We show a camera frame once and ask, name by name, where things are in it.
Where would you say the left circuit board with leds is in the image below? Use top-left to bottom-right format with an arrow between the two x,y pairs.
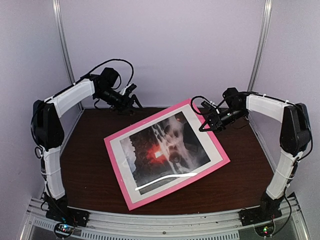
53,222 -> 75,238

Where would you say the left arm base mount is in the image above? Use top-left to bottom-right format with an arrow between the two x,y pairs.
45,196 -> 90,227

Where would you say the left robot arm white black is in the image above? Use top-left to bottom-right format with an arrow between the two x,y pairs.
30,67 -> 142,222

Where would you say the aluminium corner post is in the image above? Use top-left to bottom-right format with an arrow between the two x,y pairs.
247,0 -> 273,92
51,0 -> 83,112

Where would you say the right circuit board with leds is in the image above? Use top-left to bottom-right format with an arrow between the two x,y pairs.
254,223 -> 275,238

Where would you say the left black cable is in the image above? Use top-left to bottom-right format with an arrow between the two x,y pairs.
79,58 -> 135,88

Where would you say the clear acrylic sheet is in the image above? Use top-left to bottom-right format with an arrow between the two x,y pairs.
119,111 -> 211,196

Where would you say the left aluminium corner post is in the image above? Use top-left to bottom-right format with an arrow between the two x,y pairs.
51,0 -> 83,112

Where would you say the white mat board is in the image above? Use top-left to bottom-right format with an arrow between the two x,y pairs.
109,103 -> 223,203

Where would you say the circuit board with leds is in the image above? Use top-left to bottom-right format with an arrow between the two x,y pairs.
53,222 -> 75,238
254,223 -> 275,238

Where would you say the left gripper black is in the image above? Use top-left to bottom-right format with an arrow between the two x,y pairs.
95,86 -> 144,115

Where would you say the pink wooden picture frame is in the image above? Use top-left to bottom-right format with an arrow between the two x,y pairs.
103,98 -> 231,211

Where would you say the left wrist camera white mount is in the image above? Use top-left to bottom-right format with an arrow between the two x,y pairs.
119,83 -> 137,96

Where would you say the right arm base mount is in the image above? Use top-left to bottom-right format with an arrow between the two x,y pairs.
238,196 -> 284,226

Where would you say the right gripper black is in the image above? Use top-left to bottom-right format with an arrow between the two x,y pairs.
200,105 -> 247,132

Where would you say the right aluminium corner post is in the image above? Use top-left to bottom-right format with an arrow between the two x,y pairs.
247,0 -> 273,92

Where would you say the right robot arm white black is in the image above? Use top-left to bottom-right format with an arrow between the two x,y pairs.
195,87 -> 313,202

